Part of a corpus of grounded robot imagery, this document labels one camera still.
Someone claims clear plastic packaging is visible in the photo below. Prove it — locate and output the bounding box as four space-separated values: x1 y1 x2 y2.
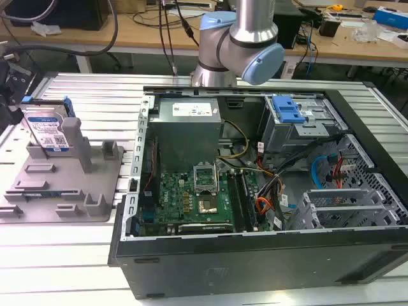
352 22 382 42

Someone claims blue wire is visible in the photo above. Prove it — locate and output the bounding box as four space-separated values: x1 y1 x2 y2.
311 155 337 192

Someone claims grey metal disk bay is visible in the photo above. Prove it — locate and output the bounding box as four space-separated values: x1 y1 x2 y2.
259 95 349 160

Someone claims CPU socket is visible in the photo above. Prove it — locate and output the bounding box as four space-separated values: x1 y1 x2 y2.
196 194 224 215

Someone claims clear plastic bag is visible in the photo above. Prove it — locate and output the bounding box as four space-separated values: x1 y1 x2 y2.
30 21 62 36

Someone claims grey power supply unit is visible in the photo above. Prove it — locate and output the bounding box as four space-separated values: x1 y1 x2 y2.
148 98 222 173

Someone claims silver expansion slot cover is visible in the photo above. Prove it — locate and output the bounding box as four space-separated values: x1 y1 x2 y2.
314 203 391 228
304 187 370 205

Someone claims large black box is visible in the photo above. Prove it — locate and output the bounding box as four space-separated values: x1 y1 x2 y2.
4 0 109 32

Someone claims wooden desk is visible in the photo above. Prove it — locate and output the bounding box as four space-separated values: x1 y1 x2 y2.
280 0 408 68
0 0 205 59

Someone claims black RAM slot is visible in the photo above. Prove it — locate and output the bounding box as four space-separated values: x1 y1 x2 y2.
238 171 258 230
226 171 246 232

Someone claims black computer tower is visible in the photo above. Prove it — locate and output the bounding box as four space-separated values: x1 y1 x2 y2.
273 0 307 49

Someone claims hard disk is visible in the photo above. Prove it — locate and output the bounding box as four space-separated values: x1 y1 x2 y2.
19 95 76 153

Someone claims black open PC case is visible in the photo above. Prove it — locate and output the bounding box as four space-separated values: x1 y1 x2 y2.
107 81 408 300

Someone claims thick grey cable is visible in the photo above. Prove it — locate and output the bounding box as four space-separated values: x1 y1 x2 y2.
0 0 119 58

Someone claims blue disk bay latch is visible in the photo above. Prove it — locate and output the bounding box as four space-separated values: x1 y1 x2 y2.
272 95 306 124

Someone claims grey plastic parts rack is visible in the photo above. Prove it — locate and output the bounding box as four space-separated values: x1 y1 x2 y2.
0 117 125 226

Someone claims black graphics card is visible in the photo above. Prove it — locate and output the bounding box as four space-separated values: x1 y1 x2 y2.
177 222 235 234

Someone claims green motherboard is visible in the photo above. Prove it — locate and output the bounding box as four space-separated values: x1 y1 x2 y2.
140 168 261 237

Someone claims red wire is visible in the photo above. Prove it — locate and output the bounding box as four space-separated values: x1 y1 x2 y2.
331 152 346 189

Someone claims blue cable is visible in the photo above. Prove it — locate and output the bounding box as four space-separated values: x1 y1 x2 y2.
305 27 320 77

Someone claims blue cardboard box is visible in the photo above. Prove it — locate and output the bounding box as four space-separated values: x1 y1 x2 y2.
372 8 408 27

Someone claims metal socket cover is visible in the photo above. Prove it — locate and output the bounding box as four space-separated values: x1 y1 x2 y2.
193 163 221 196

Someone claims small black container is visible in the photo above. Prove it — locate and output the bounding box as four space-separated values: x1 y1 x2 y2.
318 17 340 36

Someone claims orange wire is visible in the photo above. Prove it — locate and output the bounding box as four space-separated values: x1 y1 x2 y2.
254 197 275 222

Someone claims black cable with plug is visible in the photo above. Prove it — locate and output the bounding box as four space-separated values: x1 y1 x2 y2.
175 0 200 47

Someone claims thin black cable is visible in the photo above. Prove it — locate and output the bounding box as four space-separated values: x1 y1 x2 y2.
158 0 179 76

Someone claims RAM stick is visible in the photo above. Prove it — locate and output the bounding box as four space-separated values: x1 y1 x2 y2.
22 190 80 196

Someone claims yellow and black wire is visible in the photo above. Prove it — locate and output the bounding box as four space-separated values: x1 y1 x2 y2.
219 119 250 159

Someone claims black wire bundle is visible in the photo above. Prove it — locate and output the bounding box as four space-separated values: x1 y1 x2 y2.
254 133 345 200

